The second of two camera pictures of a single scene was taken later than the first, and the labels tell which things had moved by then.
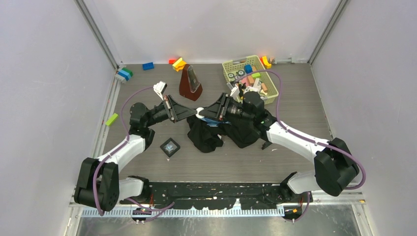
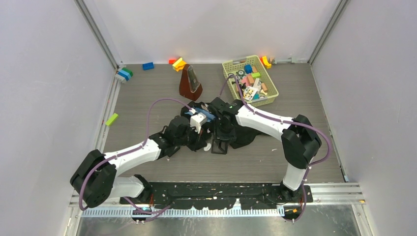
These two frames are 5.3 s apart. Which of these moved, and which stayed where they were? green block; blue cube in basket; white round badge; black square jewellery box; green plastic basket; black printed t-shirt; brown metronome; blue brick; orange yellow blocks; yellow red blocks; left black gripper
Moved: left black gripper; black square jewellery box; white round badge; black printed t-shirt
Stayed: yellow red blocks; brown metronome; green plastic basket; orange yellow blocks; green block; blue brick; blue cube in basket
